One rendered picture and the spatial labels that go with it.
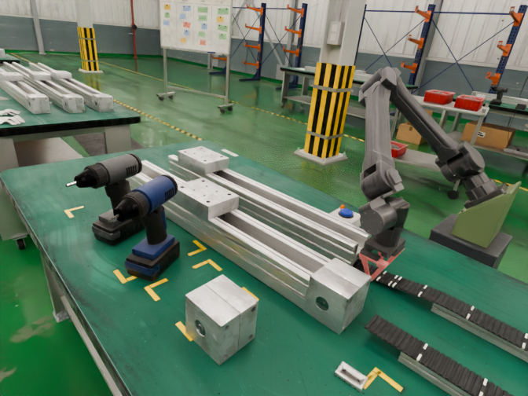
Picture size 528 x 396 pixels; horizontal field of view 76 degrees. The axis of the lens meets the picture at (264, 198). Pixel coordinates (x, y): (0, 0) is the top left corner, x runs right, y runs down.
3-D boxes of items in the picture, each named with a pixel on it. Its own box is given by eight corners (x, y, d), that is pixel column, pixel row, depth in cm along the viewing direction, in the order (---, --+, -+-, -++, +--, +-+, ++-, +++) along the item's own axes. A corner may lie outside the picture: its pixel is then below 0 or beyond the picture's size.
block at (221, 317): (262, 331, 67) (267, 295, 63) (219, 366, 59) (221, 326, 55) (229, 304, 73) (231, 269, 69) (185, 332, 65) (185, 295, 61)
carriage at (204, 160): (228, 174, 124) (229, 157, 121) (204, 181, 116) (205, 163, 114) (201, 162, 133) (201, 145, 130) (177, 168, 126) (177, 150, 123)
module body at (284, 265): (328, 290, 80) (334, 261, 76) (303, 310, 73) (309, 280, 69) (148, 181, 126) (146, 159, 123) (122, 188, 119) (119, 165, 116)
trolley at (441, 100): (462, 185, 378) (497, 93, 335) (456, 201, 336) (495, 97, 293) (372, 162, 427) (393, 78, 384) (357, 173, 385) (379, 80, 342)
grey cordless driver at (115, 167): (150, 227, 98) (145, 155, 88) (89, 261, 82) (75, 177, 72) (131, 219, 101) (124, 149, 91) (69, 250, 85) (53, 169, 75)
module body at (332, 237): (364, 258, 93) (372, 232, 90) (346, 273, 86) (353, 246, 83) (189, 170, 140) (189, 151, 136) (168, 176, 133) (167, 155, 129)
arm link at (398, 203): (416, 200, 77) (393, 191, 80) (401, 207, 72) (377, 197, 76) (407, 226, 80) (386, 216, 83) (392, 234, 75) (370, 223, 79)
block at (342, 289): (367, 305, 76) (376, 272, 72) (339, 335, 68) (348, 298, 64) (333, 285, 82) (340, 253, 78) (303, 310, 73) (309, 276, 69)
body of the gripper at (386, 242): (361, 248, 81) (368, 221, 78) (380, 234, 88) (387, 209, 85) (387, 261, 77) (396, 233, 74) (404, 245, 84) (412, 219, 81)
